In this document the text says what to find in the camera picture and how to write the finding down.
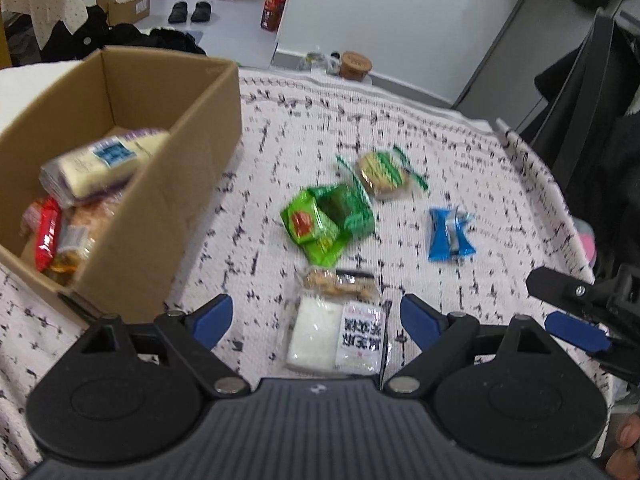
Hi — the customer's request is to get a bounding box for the person's hand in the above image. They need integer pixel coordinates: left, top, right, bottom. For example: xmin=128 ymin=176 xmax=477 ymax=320
xmin=605 ymin=416 xmax=640 ymax=480

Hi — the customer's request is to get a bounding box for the black shoe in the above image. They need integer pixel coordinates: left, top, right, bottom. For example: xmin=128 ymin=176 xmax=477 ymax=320
xmin=191 ymin=1 xmax=212 ymax=23
xmin=167 ymin=1 xmax=189 ymax=25

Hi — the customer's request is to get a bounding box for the clear white cracker pack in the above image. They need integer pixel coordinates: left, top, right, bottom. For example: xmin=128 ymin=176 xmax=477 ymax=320
xmin=283 ymin=266 xmax=392 ymax=377

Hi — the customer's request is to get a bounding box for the blue white snack packet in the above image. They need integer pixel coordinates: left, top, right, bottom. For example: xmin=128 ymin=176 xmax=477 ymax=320
xmin=428 ymin=207 xmax=476 ymax=262

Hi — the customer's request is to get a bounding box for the red candy bar wrapper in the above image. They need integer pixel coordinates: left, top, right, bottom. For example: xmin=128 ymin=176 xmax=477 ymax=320
xmin=35 ymin=197 xmax=63 ymax=272

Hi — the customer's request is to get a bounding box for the right black shoe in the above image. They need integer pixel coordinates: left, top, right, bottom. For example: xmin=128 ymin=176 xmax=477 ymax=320
xmin=191 ymin=1 xmax=212 ymax=23

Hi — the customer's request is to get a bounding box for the orange biscuit pack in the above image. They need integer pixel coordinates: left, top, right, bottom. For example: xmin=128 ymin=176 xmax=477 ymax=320
xmin=43 ymin=191 xmax=124 ymax=285

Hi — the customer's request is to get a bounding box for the clear plastic bag on floor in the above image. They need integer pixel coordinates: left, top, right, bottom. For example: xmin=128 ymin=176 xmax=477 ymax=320
xmin=297 ymin=52 xmax=341 ymax=76

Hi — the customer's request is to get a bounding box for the dark green snack packet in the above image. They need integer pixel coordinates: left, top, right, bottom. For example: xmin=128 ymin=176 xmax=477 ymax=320
xmin=307 ymin=183 xmax=375 ymax=238

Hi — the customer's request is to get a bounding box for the pink snack packet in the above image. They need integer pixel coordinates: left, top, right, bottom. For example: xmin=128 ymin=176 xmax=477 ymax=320
xmin=20 ymin=198 xmax=44 ymax=237

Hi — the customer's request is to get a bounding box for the left black shoe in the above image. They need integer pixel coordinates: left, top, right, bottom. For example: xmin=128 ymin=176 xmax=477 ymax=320
xmin=167 ymin=1 xmax=189 ymax=25

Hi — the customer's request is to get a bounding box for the red drink bottle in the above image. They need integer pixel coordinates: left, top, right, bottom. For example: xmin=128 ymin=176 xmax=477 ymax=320
xmin=260 ymin=0 xmax=286 ymax=32

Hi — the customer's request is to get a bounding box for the light green snack packet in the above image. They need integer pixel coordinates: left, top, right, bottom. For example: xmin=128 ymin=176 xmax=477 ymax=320
xmin=280 ymin=188 xmax=352 ymax=268

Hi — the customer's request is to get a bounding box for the brown lidded jar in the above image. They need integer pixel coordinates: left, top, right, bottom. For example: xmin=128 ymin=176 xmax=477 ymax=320
xmin=340 ymin=51 xmax=372 ymax=81

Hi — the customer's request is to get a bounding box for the black chair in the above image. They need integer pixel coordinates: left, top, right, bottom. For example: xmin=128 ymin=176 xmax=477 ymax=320
xmin=522 ymin=13 xmax=639 ymax=220

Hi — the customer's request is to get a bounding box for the brown cardboard box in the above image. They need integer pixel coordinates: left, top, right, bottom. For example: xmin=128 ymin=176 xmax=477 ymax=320
xmin=1 ymin=47 xmax=242 ymax=325

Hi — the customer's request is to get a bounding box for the round cake green wrapper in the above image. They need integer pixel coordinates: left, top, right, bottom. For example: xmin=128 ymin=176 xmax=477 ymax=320
xmin=335 ymin=144 xmax=428 ymax=202

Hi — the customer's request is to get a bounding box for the long white cake pack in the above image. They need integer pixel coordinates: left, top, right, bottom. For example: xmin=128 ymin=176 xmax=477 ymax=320
xmin=39 ymin=129 xmax=170 ymax=208

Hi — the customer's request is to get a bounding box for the small cardboard box on floor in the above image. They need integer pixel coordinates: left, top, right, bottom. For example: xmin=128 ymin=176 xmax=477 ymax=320
xmin=107 ymin=0 xmax=150 ymax=26

